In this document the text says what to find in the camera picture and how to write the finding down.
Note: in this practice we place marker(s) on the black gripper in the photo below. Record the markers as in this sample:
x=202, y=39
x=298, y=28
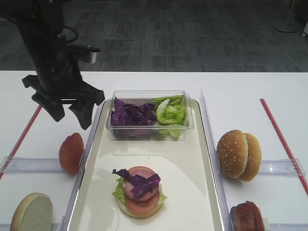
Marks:
x=54, y=89

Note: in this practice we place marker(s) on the purple cabbage piece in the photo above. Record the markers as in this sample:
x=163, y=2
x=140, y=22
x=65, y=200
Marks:
x=140, y=187

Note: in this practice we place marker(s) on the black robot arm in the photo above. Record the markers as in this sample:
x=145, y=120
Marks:
x=41, y=25

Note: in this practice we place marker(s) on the tomato end piece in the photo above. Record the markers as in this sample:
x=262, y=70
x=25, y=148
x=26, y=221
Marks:
x=70, y=153

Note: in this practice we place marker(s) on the upper tomato slice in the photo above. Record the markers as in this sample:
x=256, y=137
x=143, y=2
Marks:
x=140, y=173

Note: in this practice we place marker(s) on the tomato slice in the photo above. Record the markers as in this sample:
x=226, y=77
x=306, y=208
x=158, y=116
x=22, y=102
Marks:
x=142, y=208
x=140, y=173

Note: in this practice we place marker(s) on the lettuce leaf on bun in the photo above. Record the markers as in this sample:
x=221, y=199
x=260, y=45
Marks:
x=120, y=195

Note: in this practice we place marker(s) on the green lettuce in box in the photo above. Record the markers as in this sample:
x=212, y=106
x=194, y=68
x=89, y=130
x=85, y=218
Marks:
x=170, y=110

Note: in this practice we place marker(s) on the lower tomato slice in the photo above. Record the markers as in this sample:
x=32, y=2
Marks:
x=142, y=208

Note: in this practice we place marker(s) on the stack of meat slices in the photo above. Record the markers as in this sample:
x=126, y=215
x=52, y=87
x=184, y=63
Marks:
x=247, y=217

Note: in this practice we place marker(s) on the left red strip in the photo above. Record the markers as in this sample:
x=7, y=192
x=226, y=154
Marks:
x=22, y=139

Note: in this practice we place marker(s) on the red strip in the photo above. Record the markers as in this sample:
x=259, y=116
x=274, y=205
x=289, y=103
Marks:
x=22, y=139
x=285, y=146

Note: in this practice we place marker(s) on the purple cabbage leaves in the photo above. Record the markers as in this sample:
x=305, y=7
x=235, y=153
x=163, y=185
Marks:
x=128, y=114

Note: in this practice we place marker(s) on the clear plastic salad box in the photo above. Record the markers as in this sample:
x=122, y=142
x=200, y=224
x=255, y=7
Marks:
x=157, y=131

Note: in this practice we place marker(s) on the pink ham slice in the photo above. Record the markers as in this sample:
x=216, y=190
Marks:
x=145, y=197

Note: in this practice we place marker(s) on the bun half left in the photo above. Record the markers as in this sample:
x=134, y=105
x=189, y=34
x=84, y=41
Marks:
x=34, y=213

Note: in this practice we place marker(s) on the cream metal tray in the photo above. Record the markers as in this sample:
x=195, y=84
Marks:
x=186, y=180

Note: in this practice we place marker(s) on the sesame bun top front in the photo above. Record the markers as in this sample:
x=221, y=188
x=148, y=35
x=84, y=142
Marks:
x=232, y=151

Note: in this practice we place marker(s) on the bun top behind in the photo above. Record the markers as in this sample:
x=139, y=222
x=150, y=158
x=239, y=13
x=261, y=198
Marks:
x=254, y=158

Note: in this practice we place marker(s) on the white stand base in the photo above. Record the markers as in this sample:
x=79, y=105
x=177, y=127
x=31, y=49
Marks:
x=289, y=26

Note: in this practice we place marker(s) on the right red strip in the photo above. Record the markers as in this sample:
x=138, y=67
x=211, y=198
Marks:
x=285, y=146

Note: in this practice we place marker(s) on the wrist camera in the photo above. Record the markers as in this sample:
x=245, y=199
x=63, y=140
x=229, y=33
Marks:
x=87, y=54

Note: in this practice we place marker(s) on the clear tomato holder rail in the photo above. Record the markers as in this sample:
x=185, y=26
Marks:
x=30, y=165

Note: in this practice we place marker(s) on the left clear divider rail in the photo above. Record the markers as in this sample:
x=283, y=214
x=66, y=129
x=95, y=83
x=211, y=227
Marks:
x=82, y=165

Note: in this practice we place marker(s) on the clear divider rail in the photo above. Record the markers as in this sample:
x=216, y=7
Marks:
x=219, y=189
x=82, y=165

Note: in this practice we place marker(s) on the clear bun holder rail left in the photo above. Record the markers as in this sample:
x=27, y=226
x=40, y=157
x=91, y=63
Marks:
x=57, y=226

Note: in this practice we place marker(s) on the clear bun holder rail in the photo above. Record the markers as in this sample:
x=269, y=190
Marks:
x=283, y=167
x=57, y=226

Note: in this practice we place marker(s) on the right clear divider rail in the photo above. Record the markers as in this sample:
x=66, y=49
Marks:
x=219, y=189

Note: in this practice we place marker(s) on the clear bun holder rail right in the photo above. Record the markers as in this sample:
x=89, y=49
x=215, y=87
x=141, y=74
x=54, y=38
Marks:
x=283, y=167

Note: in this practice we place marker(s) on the clear meat holder rail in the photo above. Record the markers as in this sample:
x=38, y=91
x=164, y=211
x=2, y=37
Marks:
x=274, y=227

